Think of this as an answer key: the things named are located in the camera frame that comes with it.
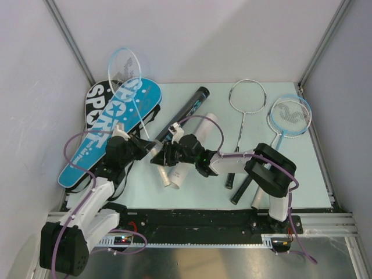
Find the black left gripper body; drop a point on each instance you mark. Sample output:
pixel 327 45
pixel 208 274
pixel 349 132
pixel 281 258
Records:
pixel 133 152

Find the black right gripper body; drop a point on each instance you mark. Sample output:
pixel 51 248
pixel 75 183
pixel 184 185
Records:
pixel 174 154

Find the white shuttlecock tube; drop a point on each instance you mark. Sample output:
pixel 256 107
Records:
pixel 196 154

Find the blue sport racket cover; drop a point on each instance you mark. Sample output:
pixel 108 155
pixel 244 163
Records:
pixel 107 130

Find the black shuttlecock tube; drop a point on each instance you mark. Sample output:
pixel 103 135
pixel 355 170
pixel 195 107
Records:
pixel 190 107

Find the blue racket white grip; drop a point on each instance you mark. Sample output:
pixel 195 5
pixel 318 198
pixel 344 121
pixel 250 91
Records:
pixel 289 117
pixel 125 78

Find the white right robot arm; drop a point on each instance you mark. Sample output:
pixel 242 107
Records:
pixel 271 171

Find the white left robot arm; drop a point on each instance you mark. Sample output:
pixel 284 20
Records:
pixel 66 244

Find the black sport racket cover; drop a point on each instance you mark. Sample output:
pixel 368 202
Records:
pixel 93 104

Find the white racket black grip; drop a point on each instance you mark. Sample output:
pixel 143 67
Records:
pixel 247 97

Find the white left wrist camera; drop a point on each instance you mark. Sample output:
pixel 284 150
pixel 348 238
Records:
pixel 120 132

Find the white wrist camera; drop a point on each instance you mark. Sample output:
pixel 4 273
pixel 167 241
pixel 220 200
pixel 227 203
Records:
pixel 177 132
pixel 120 132

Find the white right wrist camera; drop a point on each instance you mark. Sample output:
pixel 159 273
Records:
pixel 177 132

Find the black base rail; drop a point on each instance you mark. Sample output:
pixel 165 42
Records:
pixel 204 227

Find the grey aluminium frame post left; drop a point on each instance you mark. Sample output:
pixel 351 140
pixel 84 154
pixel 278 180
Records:
pixel 69 39

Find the grey aluminium frame post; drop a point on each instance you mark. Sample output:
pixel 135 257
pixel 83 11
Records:
pixel 335 23
pixel 69 39

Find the grey aluminium frame post right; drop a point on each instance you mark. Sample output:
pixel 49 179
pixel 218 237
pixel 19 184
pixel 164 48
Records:
pixel 335 23

